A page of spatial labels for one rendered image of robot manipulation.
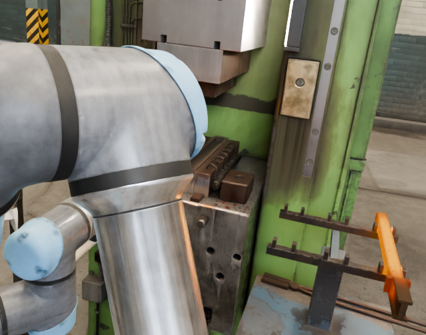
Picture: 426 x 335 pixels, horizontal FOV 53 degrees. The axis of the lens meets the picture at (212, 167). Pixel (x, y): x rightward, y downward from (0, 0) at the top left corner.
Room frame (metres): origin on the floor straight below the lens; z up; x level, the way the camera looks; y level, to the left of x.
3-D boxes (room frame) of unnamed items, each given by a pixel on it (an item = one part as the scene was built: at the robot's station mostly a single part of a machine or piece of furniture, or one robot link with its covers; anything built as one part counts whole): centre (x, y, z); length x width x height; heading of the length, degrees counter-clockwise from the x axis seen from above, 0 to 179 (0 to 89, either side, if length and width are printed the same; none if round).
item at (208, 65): (1.45, 0.05, 1.32); 0.42 x 0.20 x 0.10; 166
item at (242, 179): (1.26, -0.09, 0.95); 0.12 x 0.08 x 0.06; 166
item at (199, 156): (1.44, 0.03, 0.99); 0.42 x 0.05 x 0.01; 166
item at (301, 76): (1.30, -0.24, 1.27); 0.09 x 0.02 x 0.17; 76
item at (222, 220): (1.45, 0.00, 0.69); 0.56 x 0.38 x 0.45; 166
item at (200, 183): (1.45, 0.05, 0.96); 0.42 x 0.20 x 0.09; 166
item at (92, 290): (1.45, 0.42, 0.36); 0.09 x 0.07 x 0.12; 76
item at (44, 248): (0.54, 0.23, 1.12); 0.11 x 0.08 x 0.09; 166
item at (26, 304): (0.53, 0.24, 1.02); 0.11 x 0.08 x 0.11; 131
